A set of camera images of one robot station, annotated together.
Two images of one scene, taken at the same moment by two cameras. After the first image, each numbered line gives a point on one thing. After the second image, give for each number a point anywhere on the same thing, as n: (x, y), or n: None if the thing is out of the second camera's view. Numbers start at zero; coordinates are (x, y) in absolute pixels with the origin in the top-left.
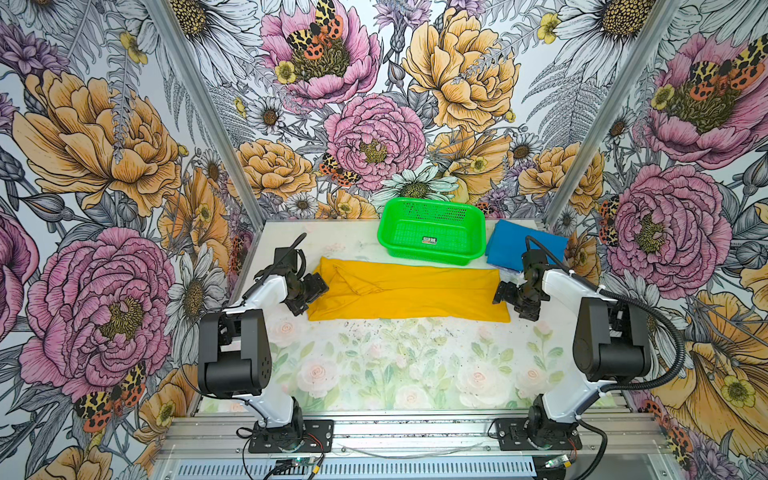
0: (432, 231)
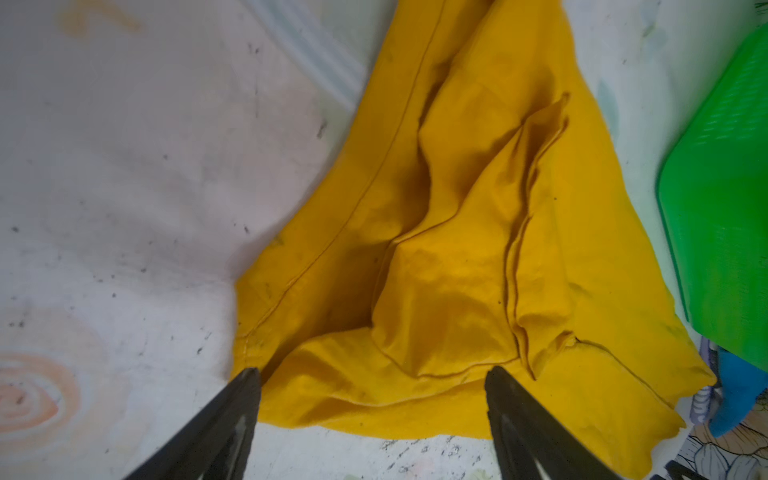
0: (713, 197)
